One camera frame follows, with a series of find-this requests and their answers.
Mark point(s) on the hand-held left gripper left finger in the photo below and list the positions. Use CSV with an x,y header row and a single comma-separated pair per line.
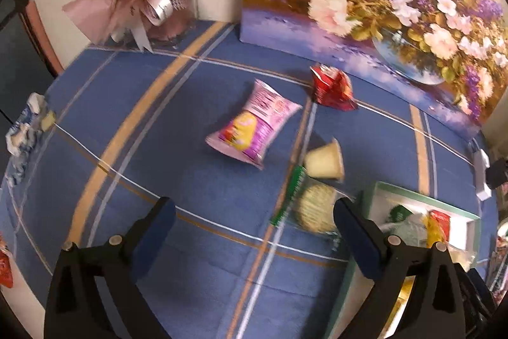
x,y
160,220

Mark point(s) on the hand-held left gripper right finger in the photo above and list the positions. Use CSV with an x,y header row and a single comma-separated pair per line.
x,y
355,227

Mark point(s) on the white box with teal rim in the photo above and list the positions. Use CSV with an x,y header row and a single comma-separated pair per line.
x,y
381,200

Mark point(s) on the round cracker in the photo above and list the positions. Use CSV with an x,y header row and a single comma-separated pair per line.
x,y
313,208

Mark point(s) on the blue plaid tablecloth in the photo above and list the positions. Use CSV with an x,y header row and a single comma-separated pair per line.
x,y
178,164

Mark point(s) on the cream pudding cup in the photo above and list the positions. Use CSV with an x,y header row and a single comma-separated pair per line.
x,y
325,162

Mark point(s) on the yellow snack packet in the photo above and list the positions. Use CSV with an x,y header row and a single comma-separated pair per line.
x,y
432,237

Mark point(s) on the pink snack packet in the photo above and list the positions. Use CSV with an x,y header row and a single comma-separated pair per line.
x,y
254,124

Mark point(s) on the white power adapter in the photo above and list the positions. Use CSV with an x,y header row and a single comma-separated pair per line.
x,y
482,172

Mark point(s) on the red crinkled candy packet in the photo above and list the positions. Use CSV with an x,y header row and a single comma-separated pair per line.
x,y
331,87

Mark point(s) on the small pale yellow block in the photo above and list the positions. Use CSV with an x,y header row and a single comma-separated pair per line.
x,y
48,120

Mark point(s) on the black device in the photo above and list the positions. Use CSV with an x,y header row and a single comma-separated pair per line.
x,y
498,172

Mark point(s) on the red orange packet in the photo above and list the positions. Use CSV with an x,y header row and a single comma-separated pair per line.
x,y
4,267

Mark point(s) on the blue white crumpled wrapper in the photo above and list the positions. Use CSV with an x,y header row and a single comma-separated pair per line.
x,y
24,128

